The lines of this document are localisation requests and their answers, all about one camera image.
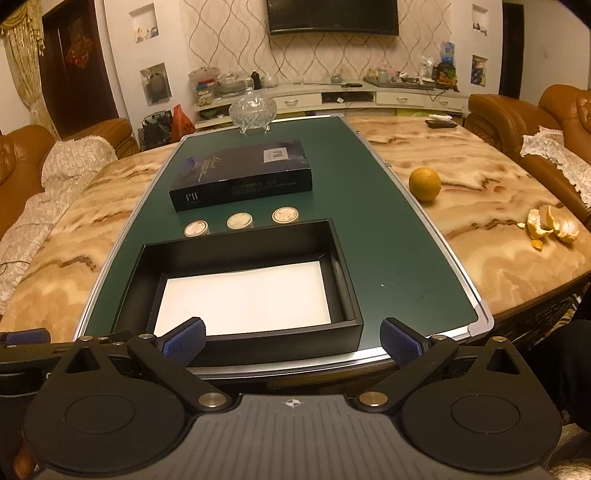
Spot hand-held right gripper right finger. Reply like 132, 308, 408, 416
355, 318, 532, 411

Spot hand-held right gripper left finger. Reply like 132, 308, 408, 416
52, 316, 230, 411

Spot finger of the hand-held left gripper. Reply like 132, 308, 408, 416
0, 328, 51, 346

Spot black box white liner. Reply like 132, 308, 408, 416
111, 218, 365, 368

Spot black box lid blue print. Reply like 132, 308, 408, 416
168, 138, 312, 213

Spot marble desktop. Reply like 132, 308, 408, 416
0, 113, 591, 344

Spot orange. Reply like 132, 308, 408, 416
409, 167, 443, 202

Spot white lace sofa cover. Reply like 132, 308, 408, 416
0, 137, 118, 315

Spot brown leather sofa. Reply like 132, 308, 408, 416
0, 117, 139, 241

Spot black plastic bag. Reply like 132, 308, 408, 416
139, 110, 175, 151

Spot orange plastic bag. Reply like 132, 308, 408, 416
172, 104, 195, 144

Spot glass candy dish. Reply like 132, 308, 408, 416
228, 88, 278, 134

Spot white lace armchair cover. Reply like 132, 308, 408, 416
521, 127, 591, 208

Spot brown leather armchair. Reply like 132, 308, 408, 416
464, 84, 591, 222

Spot white television cabinet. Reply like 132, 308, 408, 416
194, 78, 469, 130

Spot gold curtain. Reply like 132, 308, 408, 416
0, 0, 61, 139

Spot dark wooden door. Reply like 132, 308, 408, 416
39, 0, 121, 134

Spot snack bags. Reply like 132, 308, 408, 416
434, 41, 460, 90

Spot black television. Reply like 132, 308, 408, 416
267, 0, 400, 37

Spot green board metal frame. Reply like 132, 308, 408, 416
74, 113, 495, 370

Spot vase in wall niche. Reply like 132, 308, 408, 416
141, 65, 171, 104

